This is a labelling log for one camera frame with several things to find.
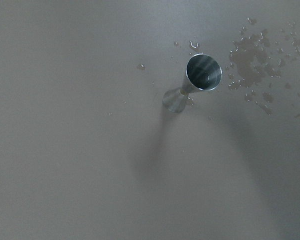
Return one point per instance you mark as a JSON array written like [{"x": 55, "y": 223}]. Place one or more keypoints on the steel double jigger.
[{"x": 203, "y": 73}]

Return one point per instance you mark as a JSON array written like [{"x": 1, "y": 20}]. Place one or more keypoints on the brown table mat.
[{"x": 88, "y": 151}]

